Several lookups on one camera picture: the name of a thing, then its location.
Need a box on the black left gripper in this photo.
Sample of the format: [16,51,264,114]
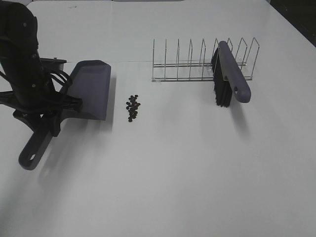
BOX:
[0,56,82,137]

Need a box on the pile of coffee beans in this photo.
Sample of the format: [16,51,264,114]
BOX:
[125,94,141,122]

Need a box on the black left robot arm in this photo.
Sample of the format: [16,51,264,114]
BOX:
[0,0,83,137]

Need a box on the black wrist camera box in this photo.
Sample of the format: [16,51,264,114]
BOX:
[40,57,67,71]

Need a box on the metal wire dish rack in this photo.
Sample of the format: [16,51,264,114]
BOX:
[151,38,260,82]

